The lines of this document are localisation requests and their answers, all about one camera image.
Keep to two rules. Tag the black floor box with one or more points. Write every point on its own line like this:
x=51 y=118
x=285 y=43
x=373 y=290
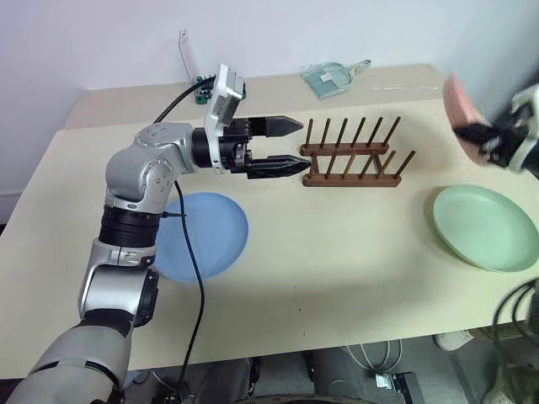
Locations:
x=400 y=387

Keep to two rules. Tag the green plate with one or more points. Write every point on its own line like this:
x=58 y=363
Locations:
x=480 y=227

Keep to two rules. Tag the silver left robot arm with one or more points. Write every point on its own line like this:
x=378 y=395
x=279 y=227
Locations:
x=126 y=168

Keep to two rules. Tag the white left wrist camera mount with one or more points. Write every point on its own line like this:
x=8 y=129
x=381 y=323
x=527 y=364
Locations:
x=223 y=97

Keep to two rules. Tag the clear thin plastic stick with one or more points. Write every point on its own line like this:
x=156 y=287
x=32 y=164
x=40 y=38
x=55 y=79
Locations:
x=404 y=87

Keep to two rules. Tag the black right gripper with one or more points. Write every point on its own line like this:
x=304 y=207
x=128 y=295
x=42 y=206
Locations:
x=501 y=143

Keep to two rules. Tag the wooden dish rack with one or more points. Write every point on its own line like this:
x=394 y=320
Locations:
x=349 y=181

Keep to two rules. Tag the blue plate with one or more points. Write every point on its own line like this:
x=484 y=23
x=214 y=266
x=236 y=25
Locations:
x=210 y=235

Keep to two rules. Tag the pink plate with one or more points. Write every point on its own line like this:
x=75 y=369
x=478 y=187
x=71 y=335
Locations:
x=457 y=107

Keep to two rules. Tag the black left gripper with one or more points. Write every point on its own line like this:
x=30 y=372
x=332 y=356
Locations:
x=233 y=145

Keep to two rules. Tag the clear plastic holder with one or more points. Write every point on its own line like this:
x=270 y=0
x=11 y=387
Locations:
x=189 y=54

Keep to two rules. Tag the white shoe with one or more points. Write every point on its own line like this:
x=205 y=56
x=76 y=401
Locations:
x=452 y=340

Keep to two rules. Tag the clear teal plastic dustpan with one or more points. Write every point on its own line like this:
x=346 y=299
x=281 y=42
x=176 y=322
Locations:
x=330 y=80

